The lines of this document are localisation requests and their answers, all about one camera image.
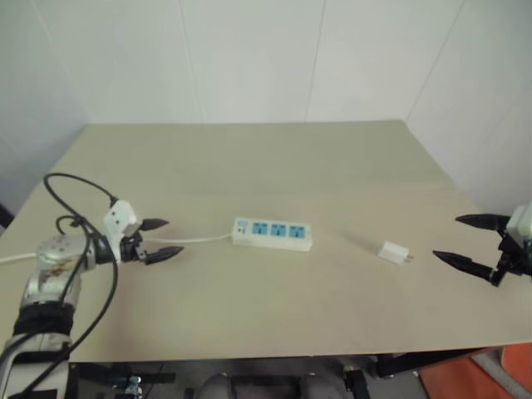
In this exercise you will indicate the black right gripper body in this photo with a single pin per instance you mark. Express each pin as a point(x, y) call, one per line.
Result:
point(510, 257)

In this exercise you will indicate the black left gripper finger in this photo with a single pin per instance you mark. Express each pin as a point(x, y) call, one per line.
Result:
point(166, 253)
point(154, 224)

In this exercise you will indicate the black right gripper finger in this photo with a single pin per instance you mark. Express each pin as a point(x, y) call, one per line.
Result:
point(482, 220)
point(461, 262)

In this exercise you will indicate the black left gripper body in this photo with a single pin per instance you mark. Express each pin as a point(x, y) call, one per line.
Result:
point(132, 248)

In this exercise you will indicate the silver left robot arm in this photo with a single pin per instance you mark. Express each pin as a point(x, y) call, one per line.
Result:
point(50, 266)

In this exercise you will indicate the white plug adapter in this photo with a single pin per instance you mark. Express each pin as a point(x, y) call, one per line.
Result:
point(392, 252)

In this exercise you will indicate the white power strip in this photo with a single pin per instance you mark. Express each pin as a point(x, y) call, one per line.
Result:
point(271, 234)

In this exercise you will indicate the orange floor object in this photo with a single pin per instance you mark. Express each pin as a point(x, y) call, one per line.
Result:
point(469, 374)

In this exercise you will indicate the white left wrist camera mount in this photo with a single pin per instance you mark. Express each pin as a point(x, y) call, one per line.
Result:
point(118, 218)

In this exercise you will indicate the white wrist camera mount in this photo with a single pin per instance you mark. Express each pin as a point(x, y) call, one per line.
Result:
point(521, 224)
point(118, 218)

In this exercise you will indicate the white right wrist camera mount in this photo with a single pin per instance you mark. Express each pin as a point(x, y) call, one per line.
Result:
point(521, 224)

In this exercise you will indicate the black table frame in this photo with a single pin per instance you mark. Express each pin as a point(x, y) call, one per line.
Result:
point(415, 359)

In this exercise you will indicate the dark object at wall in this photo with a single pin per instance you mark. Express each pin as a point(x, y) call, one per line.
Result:
point(4, 216)

